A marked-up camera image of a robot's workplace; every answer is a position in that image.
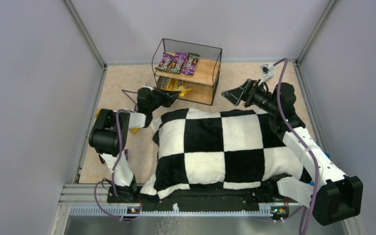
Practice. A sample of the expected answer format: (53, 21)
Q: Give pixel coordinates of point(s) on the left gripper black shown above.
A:
(161, 98)

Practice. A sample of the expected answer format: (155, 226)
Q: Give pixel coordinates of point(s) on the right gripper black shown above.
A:
(248, 93)

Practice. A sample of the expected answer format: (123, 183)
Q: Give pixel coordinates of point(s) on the purple brown candy bag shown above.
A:
(190, 64)

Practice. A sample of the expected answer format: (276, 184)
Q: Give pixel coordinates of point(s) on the yellow candy bag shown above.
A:
(134, 130)

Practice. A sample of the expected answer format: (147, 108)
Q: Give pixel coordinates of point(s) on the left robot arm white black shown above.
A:
(109, 134)

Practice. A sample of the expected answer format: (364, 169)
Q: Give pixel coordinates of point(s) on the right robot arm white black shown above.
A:
(334, 196)

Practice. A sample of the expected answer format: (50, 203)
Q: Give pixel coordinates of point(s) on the yellow candy bag shelf left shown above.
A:
(167, 84)

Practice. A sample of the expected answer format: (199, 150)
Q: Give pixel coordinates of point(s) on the yellow candy bag shelf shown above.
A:
(177, 85)
(167, 84)

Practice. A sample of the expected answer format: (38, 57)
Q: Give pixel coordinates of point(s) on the yellow candy bag shelf right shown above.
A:
(177, 85)

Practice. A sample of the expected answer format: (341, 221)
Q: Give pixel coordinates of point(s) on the purple candy bag shelf right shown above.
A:
(178, 62)

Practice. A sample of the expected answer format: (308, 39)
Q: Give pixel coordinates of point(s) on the purple candy bag shelf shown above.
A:
(165, 62)
(178, 62)

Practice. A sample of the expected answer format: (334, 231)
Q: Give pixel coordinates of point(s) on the purple candy bag shelf left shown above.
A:
(165, 62)

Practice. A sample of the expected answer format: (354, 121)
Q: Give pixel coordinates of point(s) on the purple candy bag near base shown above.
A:
(125, 154)

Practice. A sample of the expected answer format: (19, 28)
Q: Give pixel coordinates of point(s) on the black white checkered pillow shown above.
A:
(233, 149)

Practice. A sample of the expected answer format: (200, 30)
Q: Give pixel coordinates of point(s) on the blue cloth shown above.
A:
(324, 152)

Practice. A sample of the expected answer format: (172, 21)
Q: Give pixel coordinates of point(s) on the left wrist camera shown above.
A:
(148, 85)

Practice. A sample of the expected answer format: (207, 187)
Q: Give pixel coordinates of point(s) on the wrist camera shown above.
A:
(148, 85)
(267, 71)

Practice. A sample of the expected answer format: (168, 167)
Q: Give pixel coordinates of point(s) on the black wire wooden shelf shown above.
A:
(197, 66)

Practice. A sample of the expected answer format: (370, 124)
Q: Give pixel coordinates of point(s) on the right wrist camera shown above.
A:
(267, 71)

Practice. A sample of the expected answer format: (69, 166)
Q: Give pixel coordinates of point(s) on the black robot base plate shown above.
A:
(202, 199)

